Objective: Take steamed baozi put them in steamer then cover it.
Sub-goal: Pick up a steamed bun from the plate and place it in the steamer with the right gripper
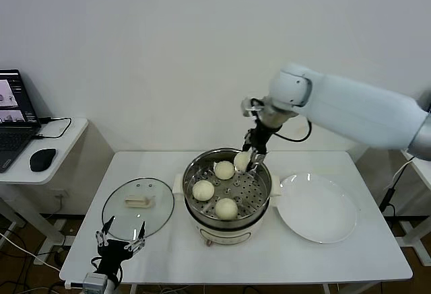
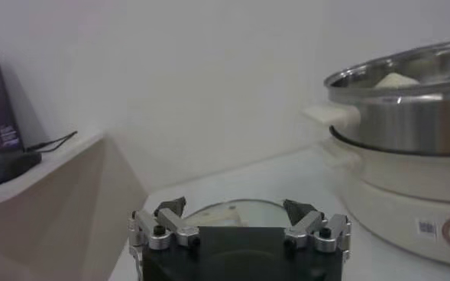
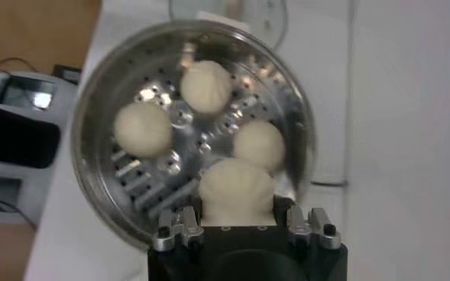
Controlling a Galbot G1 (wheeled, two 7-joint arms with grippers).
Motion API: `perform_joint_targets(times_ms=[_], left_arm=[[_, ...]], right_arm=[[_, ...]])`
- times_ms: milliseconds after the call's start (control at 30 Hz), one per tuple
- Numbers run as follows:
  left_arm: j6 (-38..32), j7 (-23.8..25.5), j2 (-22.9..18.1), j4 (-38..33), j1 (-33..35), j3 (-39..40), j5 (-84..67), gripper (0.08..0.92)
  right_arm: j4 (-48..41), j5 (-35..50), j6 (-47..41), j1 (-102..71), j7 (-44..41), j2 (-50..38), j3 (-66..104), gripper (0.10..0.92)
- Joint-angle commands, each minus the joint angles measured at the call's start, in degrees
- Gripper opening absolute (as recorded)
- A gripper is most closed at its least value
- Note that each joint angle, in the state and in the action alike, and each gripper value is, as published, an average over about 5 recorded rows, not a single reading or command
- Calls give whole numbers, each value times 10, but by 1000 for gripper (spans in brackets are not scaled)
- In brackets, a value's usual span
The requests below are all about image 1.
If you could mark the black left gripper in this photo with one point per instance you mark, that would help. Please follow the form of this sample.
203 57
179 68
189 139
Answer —
112 255

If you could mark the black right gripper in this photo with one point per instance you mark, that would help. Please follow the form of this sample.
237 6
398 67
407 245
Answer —
261 136

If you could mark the white steamed baozi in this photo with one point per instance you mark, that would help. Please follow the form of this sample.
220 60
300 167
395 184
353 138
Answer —
240 161
203 190
224 170
226 208

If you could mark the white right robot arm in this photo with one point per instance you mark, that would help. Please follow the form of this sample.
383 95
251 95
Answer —
353 105

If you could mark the stainless steel steamer basket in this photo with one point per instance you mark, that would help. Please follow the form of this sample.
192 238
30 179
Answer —
249 189

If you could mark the white round plate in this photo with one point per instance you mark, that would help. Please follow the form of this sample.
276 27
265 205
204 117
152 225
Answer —
316 210

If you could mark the cream electric cooking pot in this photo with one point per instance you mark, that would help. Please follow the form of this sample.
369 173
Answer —
229 235

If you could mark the white side table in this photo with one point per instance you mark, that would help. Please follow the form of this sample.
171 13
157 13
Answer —
67 149
422 176

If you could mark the black computer mouse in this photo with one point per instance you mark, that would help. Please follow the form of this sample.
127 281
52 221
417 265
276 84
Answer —
42 159

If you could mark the black open laptop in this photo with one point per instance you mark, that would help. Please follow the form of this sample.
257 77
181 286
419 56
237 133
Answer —
13 139

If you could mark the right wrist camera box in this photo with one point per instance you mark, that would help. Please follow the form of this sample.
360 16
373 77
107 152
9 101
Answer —
249 107

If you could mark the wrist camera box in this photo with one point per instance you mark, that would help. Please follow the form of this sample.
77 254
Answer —
249 107
94 282

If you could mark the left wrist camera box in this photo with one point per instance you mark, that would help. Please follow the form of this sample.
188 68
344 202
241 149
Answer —
94 282

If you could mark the white wall socket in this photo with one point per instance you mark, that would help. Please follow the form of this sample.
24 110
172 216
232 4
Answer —
59 194

